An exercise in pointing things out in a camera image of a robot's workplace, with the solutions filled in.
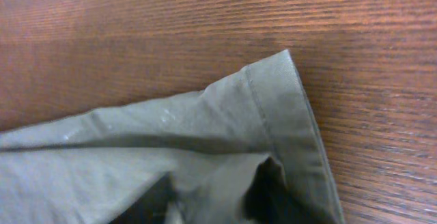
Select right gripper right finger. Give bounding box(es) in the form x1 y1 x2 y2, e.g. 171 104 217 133
244 158 307 224

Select khaki shorts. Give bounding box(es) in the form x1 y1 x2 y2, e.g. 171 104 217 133
1 51 344 223

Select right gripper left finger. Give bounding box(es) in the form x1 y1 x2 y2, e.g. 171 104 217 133
110 174 176 224

